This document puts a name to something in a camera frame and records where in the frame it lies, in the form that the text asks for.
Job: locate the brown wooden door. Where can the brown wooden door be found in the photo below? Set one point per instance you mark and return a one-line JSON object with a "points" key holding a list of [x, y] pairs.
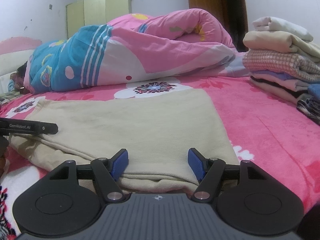
{"points": [[232, 14]]}

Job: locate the blue pink floral quilt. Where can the blue pink floral quilt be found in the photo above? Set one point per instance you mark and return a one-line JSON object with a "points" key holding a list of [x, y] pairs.
{"points": [[133, 48]]}

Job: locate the yellow-green wardrobe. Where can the yellow-green wardrobe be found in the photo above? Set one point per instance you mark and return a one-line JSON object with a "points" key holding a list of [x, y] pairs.
{"points": [[94, 12]]}

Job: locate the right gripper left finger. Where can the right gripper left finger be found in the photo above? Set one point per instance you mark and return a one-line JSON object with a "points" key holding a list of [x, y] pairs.
{"points": [[106, 173]]}

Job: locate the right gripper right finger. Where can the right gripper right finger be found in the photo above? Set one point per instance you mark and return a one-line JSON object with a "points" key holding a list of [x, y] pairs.
{"points": [[209, 173]]}

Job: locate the pink floral bed sheet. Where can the pink floral bed sheet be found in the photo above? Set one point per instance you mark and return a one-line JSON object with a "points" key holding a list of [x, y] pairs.
{"points": [[261, 127]]}

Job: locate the person left hand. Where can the person left hand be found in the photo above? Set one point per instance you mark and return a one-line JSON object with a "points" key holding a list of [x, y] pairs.
{"points": [[3, 149]]}

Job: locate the blue folded garment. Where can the blue folded garment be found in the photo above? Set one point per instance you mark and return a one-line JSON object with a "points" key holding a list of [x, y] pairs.
{"points": [[314, 90]]}

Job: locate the folded clothes stack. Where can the folded clothes stack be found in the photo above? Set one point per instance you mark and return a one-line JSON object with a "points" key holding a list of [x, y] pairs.
{"points": [[282, 58]]}

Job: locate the beige trousers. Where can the beige trousers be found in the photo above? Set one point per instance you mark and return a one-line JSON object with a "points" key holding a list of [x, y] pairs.
{"points": [[157, 132]]}

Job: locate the sleeping person head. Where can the sleeping person head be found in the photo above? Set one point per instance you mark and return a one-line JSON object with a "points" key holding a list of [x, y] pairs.
{"points": [[16, 80]]}

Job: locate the pink white headboard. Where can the pink white headboard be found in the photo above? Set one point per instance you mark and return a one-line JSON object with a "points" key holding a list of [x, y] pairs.
{"points": [[15, 51]]}

